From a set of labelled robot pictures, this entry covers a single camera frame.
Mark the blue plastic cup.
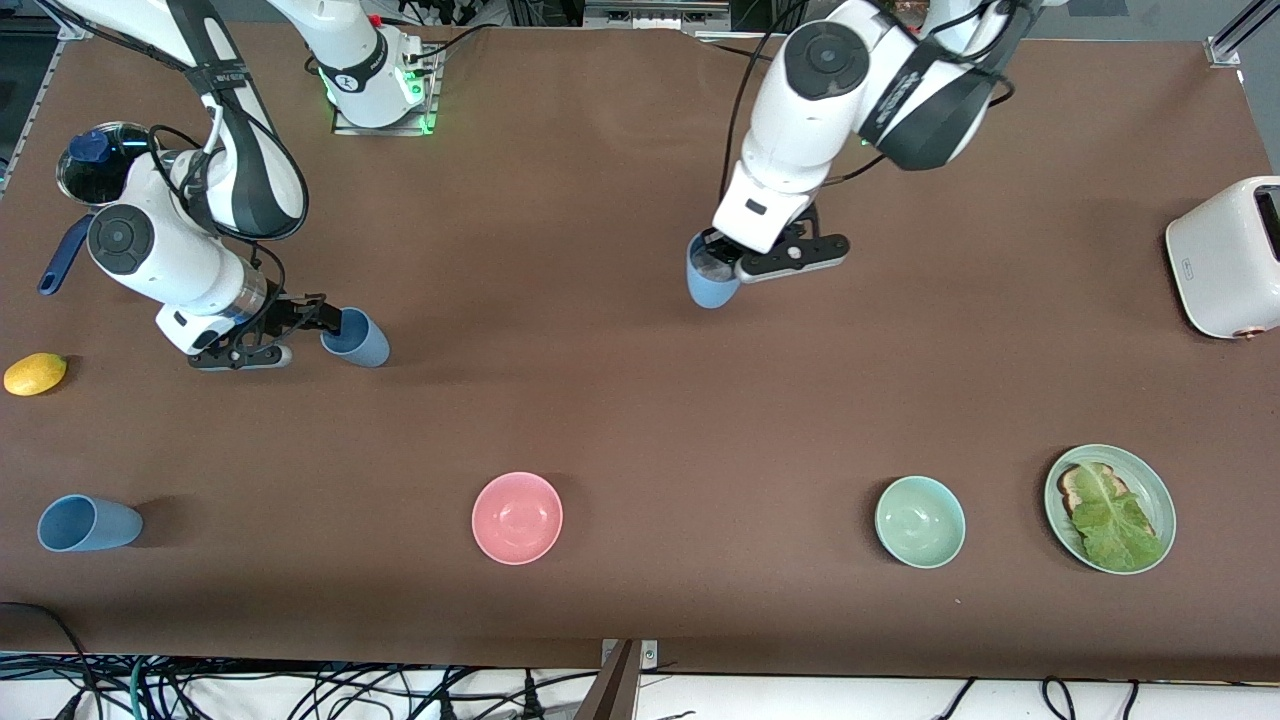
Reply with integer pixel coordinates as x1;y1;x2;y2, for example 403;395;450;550
37;494;144;553
686;232;743;309
320;306;391;368

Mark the grey power strip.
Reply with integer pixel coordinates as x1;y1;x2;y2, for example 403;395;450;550
583;0;731;31

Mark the green lettuce leaf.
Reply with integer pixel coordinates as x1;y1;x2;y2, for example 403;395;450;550
1070;465;1166;573

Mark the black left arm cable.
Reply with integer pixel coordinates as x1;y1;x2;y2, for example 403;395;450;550
720;0;806;198

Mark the yellow lemon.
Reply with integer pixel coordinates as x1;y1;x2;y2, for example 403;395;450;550
3;352;68;397

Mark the toast slice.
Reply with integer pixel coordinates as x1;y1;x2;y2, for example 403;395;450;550
1057;462;1156;541

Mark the aluminium frame profile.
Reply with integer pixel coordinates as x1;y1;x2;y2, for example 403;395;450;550
1205;0;1280;69

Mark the pale green bowl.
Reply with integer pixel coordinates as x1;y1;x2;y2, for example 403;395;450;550
874;475;967;570

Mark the glass lid with blue knob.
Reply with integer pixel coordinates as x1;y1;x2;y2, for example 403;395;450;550
56;121;151;206

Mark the pale green plate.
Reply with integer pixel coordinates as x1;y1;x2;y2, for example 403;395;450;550
1044;444;1177;575

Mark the dark blue saucepan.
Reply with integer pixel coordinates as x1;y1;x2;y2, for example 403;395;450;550
38;140;151;296

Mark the pink bowl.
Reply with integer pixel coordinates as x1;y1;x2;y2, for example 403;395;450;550
471;471;564;566

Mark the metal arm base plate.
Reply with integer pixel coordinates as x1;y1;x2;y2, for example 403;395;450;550
332;45;441;136

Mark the dark slanted stand leg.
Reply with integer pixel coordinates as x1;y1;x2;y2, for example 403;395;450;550
575;640;641;720

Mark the white toaster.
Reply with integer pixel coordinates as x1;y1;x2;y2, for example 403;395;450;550
1165;176;1280;341

